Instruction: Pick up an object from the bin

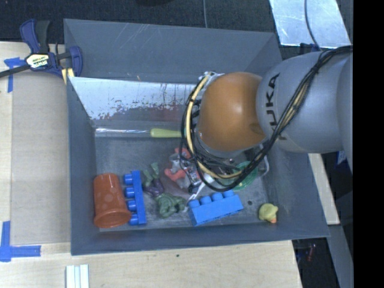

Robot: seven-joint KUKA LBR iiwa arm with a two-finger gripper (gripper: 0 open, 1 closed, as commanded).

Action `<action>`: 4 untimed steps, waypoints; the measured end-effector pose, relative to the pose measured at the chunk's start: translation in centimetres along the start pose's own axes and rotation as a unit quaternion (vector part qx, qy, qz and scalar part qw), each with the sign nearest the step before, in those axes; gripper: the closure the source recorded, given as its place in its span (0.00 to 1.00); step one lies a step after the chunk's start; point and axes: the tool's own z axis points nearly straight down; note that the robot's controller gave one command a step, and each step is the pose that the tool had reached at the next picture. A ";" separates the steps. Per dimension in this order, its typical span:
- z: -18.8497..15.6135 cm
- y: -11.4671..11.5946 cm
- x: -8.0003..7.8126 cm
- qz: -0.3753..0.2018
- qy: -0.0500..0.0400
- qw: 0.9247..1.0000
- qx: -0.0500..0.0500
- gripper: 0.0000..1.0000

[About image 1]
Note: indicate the orange plastic cup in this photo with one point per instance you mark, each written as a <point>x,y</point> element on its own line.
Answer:
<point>109,199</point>

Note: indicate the grey metal bin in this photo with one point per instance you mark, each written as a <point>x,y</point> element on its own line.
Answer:
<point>126,49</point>

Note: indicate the purple and green toy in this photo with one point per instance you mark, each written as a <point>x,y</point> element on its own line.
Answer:
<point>153,187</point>

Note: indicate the pale wood board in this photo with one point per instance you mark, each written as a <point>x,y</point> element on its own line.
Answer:
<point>39,160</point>

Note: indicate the green toy figure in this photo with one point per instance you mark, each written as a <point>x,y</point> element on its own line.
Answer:
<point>168,205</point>

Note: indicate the thin blue toy brick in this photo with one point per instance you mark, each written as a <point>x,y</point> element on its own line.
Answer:
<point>138,196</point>

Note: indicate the red-orange toy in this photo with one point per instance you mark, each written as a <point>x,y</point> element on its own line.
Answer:
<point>173,174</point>

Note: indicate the thick blue toy brick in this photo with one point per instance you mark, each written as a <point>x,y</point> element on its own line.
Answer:
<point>214,210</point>

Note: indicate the yellow-green toy duck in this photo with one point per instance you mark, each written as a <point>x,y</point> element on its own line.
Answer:
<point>267,212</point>

